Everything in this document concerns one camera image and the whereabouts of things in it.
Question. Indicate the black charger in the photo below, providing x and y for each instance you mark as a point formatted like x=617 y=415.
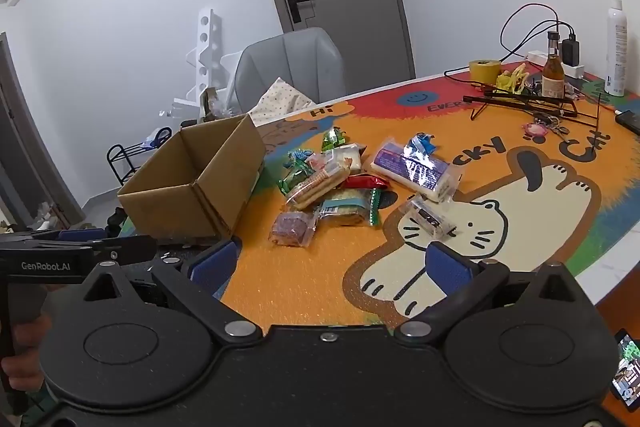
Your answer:
x=570 y=52

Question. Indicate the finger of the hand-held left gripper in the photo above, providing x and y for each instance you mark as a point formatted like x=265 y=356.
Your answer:
x=135 y=248
x=82 y=235

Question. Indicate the red snack packet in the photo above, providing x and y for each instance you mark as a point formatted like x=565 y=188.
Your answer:
x=367 y=181

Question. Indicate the yellow toy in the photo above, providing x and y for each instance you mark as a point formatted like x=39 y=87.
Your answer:
x=507 y=81

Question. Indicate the bright green snack packet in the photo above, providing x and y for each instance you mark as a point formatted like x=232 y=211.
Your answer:
x=331 y=139

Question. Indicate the blue cartoon snack packet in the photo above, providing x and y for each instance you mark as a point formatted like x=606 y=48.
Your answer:
x=298 y=156

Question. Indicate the long clear biscuit packet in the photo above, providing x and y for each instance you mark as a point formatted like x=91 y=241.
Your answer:
x=315 y=187

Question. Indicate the yellow tape roll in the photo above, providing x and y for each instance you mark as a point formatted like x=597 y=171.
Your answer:
x=485 y=72

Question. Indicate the dark grey door frame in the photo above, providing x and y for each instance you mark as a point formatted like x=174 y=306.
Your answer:
x=30 y=147

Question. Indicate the black smartphone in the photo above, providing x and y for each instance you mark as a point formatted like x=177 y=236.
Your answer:
x=631 y=121

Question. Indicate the large white blue cracker packet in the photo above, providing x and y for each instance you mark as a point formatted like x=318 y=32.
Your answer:
x=435 y=182

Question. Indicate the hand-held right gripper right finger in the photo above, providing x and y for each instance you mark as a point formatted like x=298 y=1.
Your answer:
x=447 y=267

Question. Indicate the white spray bottle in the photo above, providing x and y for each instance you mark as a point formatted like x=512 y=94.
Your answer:
x=616 y=52

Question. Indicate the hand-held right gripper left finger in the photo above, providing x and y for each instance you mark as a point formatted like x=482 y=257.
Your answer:
x=215 y=264

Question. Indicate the purple cake packet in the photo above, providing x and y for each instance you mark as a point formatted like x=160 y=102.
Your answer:
x=291 y=227

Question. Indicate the pink orange clear snack packet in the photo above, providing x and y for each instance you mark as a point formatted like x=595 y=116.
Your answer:
x=320 y=163

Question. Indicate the person's left hand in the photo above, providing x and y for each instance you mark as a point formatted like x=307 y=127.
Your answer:
x=30 y=332

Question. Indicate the smartphone with lit screen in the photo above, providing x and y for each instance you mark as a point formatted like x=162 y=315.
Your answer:
x=627 y=372

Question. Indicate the green striped bread packet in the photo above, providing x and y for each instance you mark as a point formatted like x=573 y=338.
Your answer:
x=350 y=207

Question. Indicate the cream polka dot cushion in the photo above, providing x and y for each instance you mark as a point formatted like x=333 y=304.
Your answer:
x=280 y=102

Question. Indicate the white power strip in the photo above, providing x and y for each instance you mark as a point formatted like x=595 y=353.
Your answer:
x=537 y=56

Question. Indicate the black metal shoe rack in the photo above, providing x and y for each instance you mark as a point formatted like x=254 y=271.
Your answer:
x=120 y=157

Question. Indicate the colourful cartoon cat mat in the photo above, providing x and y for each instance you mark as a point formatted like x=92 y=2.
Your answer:
x=310 y=287

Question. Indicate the grey door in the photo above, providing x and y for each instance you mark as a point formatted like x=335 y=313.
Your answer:
x=345 y=32

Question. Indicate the blue foil snack packet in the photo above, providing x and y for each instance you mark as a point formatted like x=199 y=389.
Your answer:
x=419 y=143

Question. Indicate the brown glass bottle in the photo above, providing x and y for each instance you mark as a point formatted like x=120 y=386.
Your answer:
x=552 y=77

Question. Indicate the dark green snack packet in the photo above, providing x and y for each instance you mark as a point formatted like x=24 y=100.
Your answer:
x=292 y=179

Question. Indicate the brown cardboard box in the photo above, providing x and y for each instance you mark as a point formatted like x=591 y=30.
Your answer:
x=165 y=207

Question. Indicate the grey padded chair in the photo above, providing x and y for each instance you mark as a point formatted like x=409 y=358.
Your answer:
x=300 y=57

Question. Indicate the white perforated rack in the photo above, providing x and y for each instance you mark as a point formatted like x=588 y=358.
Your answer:
x=206 y=32

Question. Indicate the clear sandwich bread packet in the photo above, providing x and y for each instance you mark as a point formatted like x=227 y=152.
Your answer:
x=347 y=155

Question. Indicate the clear packet with black label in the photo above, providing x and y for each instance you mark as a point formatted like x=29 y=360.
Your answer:
x=429 y=217

